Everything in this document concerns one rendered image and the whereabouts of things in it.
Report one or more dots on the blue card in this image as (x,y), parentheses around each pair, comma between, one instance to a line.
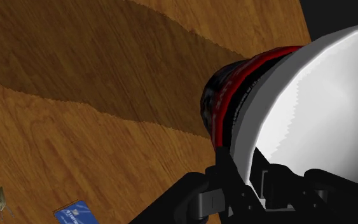
(77,214)

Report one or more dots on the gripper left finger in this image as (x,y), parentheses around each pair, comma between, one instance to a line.
(197,198)

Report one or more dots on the white bowl with red-black outside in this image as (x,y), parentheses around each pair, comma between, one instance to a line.
(327,105)

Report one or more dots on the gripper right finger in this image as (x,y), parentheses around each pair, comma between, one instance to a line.
(321,198)

